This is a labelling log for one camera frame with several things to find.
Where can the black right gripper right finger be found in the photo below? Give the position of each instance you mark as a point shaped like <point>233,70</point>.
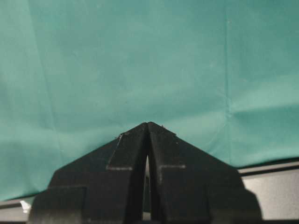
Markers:
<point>189,186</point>

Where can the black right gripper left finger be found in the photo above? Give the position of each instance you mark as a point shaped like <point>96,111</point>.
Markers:
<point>105,186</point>

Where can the green table cloth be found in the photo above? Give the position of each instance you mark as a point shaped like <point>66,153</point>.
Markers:
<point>74,74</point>

